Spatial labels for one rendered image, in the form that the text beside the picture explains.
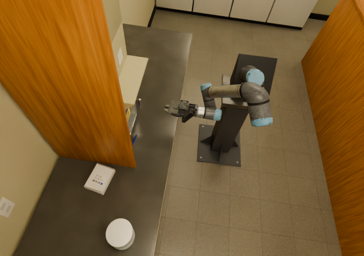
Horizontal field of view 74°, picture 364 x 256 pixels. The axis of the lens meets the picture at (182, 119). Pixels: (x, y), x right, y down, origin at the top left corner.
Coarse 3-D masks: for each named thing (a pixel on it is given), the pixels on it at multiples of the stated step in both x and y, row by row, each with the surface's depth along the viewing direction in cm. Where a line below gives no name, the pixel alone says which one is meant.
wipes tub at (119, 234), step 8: (112, 224) 122; (120, 224) 122; (128, 224) 122; (112, 232) 120; (120, 232) 120; (128, 232) 120; (112, 240) 118; (120, 240) 118; (128, 240) 118; (120, 248) 122
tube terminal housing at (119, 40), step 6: (120, 24) 112; (120, 30) 113; (120, 36) 114; (114, 42) 107; (120, 42) 116; (114, 48) 108; (114, 54) 110; (126, 54) 129; (120, 66) 121; (120, 72) 123
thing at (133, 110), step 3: (135, 102) 163; (135, 105) 164; (129, 108) 149; (132, 108) 156; (135, 108) 166; (126, 111) 142; (132, 111) 158; (135, 111) 167; (132, 114) 159; (135, 114) 169; (129, 117) 153; (132, 117) 160; (129, 120) 154; (132, 120) 161; (129, 123) 155; (132, 123) 163; (129, 126) 156; (132, 126) 164; (129, 129) 158
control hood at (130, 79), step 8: (128, 56) 129; (136, 56) 130; (128, 64) 126; (136, 64) 126; (144, 64) 127; (128, 72) 123; (136, 72) 123; (120, 80) 120; (128, 80) 120; (136, 80) 120; (128, 88) 117; (136, 88) 117; (128, 96) 114; (136, 96) 116; (128, 104) 113
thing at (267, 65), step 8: (240, 56) 181; (248, 56) 180; (256, 56) 180; (240, 64) 182; (248, 64) 182; (256, 64) 182; (264, 64) 182; (272, 64) 181; (232, 72) 197; (264, 72) 183; (272, 72) 183; (232, 80) 192; (264, 80) 185; (272, 80) 185; (264, 88) 186
